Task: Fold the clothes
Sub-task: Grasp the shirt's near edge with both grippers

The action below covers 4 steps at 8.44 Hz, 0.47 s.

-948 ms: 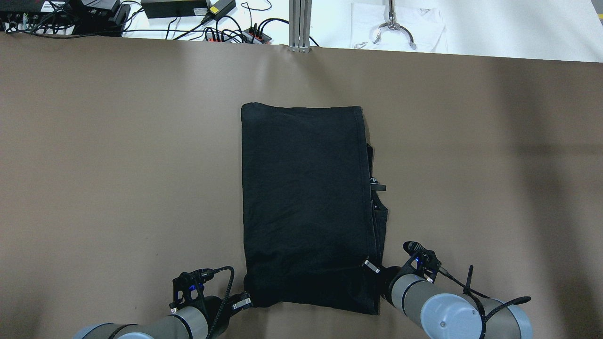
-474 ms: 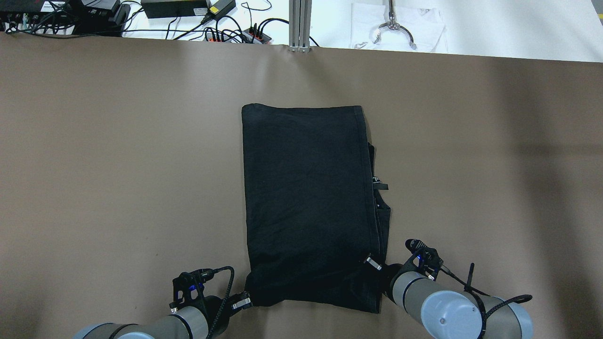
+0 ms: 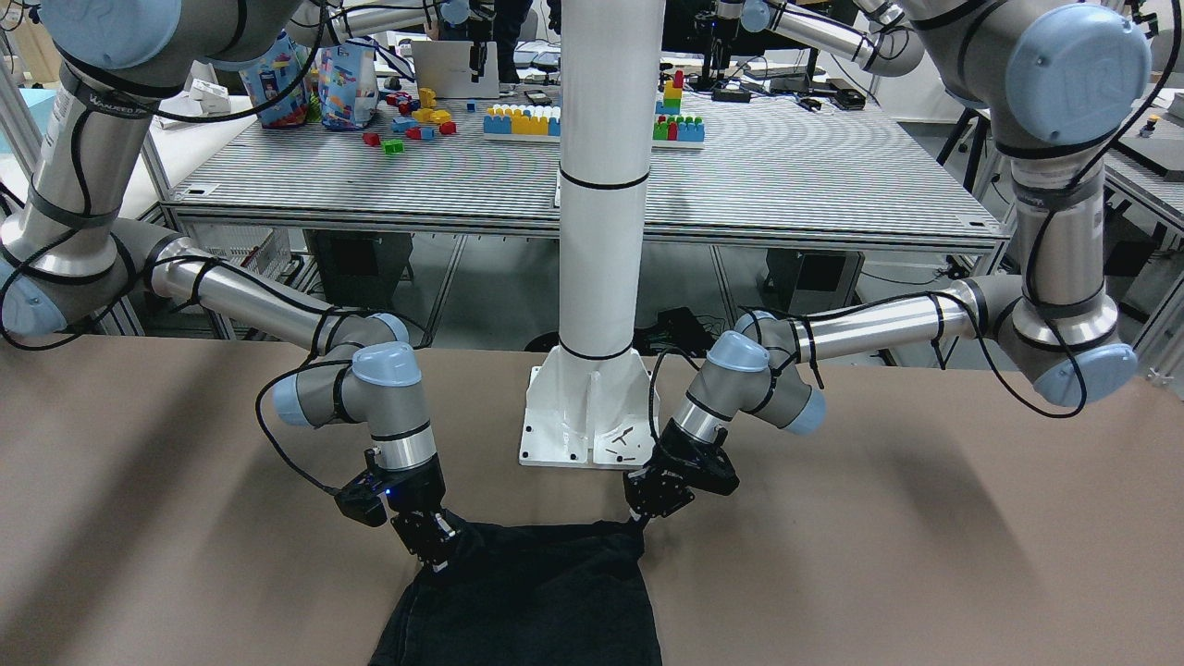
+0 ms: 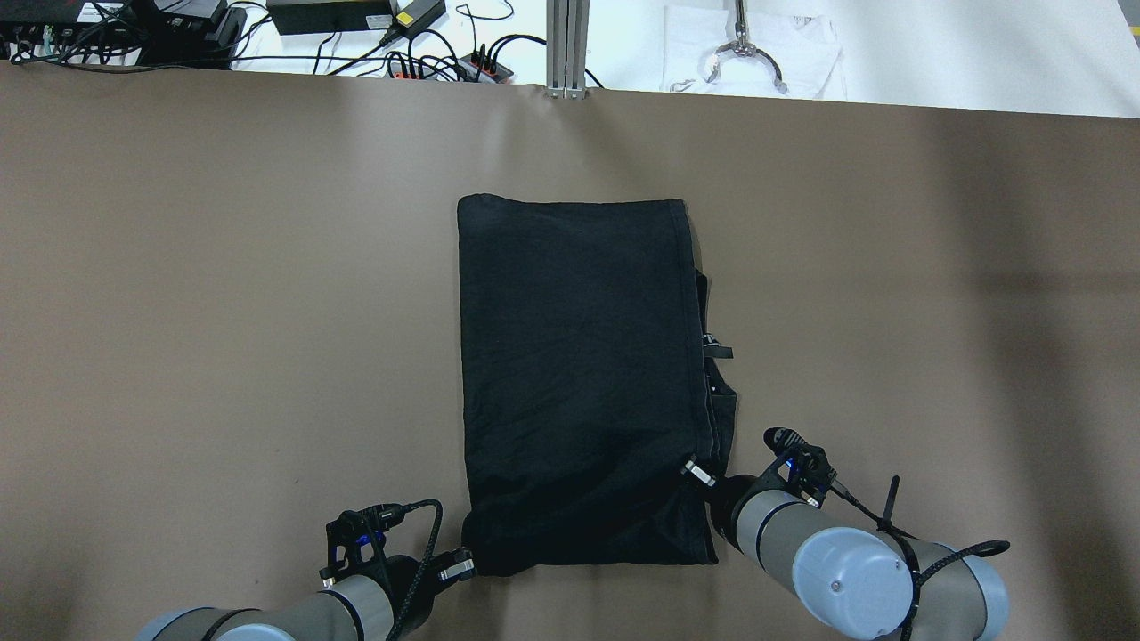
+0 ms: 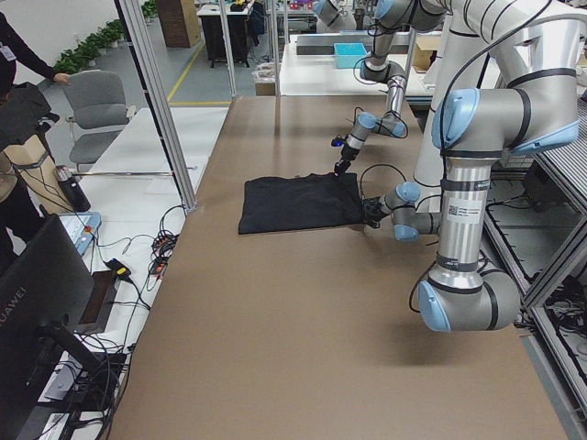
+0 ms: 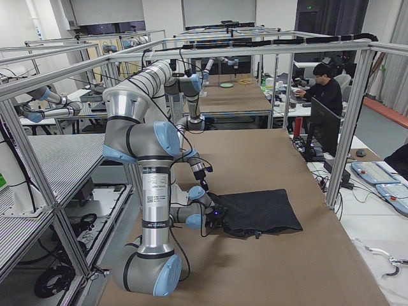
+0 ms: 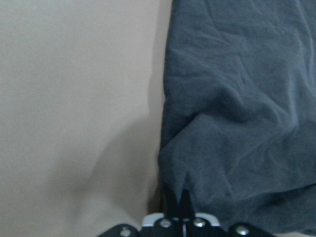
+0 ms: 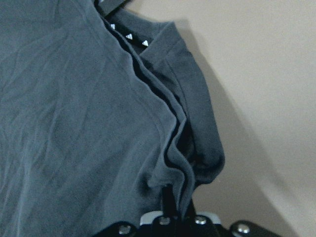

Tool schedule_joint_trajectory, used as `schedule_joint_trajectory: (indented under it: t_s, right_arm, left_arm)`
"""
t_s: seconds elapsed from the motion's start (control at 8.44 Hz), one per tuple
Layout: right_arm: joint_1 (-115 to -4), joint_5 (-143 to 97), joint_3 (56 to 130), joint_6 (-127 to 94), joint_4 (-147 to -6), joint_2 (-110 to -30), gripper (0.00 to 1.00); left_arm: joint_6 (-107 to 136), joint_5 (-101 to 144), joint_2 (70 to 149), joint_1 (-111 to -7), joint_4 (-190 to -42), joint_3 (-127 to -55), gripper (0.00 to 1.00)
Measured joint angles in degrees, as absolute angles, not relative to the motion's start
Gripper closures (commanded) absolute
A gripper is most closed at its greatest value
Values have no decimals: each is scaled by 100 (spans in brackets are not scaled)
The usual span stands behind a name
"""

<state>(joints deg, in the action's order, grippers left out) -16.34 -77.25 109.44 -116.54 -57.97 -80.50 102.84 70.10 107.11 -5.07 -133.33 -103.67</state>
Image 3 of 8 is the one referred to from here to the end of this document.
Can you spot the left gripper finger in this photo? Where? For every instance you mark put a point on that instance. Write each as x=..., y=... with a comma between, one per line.
x=640, y=525

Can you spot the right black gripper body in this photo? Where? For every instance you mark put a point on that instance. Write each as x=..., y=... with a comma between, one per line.
x=423, y=487

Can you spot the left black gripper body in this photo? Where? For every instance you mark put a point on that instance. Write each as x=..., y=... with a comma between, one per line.
x=663, y=490

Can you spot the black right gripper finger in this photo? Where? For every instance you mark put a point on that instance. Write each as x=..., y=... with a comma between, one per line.
x=437, y=558

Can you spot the dark garment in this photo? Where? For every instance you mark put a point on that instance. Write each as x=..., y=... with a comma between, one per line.
x=528, y=595

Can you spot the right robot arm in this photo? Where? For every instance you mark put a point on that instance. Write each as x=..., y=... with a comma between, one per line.
x=69, y=252

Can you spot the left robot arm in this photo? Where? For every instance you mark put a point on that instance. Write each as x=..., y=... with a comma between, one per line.
x=1059, y=80

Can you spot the striped metal side table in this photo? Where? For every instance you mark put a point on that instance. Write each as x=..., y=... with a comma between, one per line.
x=768, y=173

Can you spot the toy brick row on plate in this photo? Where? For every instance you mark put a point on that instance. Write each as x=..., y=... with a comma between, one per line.
x=532, y=123

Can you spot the colourful toy brick bag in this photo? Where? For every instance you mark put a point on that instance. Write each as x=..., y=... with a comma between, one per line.
x=346, y=84

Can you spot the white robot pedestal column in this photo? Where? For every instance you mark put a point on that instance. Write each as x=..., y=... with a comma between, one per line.
x=587, y=404

